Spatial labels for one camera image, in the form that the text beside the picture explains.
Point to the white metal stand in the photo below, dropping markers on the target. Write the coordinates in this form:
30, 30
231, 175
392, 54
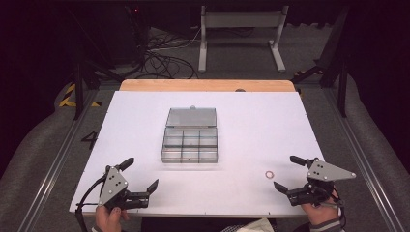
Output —
241, 22

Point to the black tripod stand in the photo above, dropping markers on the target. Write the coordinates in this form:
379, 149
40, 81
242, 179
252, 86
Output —
79, 87

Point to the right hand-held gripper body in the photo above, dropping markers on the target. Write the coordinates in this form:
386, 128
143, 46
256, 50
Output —
322, 172

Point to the aluminium floor rail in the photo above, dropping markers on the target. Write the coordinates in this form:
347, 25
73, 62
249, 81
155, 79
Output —
53, 167
361, 154

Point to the person's right hand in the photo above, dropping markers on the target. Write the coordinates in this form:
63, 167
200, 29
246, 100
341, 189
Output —
322, 212

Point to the dark equipment cabinet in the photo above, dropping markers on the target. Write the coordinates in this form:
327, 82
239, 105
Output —
129, 32

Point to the person's right sleeve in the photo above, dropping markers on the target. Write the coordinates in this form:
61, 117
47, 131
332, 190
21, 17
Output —
326, 226

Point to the person's light clothing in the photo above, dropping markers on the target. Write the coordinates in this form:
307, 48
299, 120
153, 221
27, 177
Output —
249, 226

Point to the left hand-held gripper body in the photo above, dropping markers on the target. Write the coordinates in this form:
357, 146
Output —
112, 187

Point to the person's left hand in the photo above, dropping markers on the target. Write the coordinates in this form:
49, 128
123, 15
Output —
109, 219

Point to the black metal stand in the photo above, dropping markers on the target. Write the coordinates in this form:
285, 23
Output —
332, 64

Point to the clear plastic compartment box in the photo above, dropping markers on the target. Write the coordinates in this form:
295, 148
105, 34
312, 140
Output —
190, 137

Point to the yellow black floor tape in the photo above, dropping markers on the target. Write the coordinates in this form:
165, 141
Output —
68, 98

